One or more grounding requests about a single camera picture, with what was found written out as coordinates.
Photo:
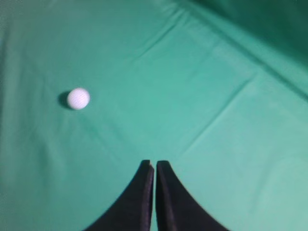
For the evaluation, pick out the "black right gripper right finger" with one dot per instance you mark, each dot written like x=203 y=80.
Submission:
x=176 y=209

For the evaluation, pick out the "green cloth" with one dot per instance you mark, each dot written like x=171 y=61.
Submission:
x=219 y=88

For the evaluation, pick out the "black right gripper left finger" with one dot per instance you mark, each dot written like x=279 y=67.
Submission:
x=132 y=211

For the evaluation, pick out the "white dimpled golf ball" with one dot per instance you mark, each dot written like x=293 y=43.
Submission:
x=78 y=98

